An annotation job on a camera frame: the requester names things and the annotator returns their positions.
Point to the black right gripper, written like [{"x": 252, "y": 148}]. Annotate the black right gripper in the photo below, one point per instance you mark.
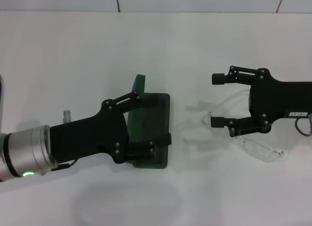
[{"x": 280, "y": 99}]

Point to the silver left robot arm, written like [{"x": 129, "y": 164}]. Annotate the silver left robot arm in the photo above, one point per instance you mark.
[{"x": 24, "y": 150}]

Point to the green glasses case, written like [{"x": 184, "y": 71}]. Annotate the green glasses case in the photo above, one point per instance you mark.
[{"x": 156, "y": 118}]

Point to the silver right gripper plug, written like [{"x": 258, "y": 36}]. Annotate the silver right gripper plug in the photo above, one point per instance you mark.
[{"x": 310, "y": 123}]

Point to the clear white glasses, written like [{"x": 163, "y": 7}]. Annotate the clear white glasses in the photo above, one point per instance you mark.
[{"x": 256, "y": 151}]

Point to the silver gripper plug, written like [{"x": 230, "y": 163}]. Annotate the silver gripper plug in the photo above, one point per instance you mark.
[
  {"x": 310, "y": 123},
  {"x": 66, "y": 116}
]

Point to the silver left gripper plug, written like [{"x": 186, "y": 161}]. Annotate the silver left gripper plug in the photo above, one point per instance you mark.
[{"x": 66, "y": 116}]

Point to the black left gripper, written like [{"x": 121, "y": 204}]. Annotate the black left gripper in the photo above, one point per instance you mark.
[{"x": 85, "y": 136}]

